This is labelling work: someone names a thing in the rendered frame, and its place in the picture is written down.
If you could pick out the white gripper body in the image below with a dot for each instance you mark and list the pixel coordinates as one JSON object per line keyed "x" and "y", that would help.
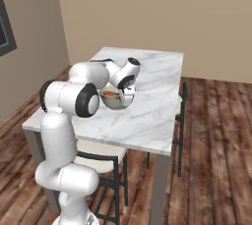
{"x": 128, "y": 94}

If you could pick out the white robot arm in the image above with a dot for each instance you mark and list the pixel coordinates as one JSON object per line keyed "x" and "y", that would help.
{"x": 59, "y": 137}

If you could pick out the metal bowl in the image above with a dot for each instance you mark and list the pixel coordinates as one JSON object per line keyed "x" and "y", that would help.
{"x": 113, "y": 102}

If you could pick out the orange food in bowl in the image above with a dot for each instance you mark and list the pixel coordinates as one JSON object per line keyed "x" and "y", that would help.
{"x": 110, "y": 93}

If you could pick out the marble dining counter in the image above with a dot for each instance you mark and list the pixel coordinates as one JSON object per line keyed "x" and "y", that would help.
{"x": 147, "y": 104}

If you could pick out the black stool with cream seat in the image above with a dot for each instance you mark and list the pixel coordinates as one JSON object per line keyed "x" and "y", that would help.
{"x": 180, "y": 127}
{"x": 98, "y": 157}

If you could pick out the dark grey window frame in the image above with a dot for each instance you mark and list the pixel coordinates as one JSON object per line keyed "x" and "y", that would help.
{"x": 7, "y": 39}

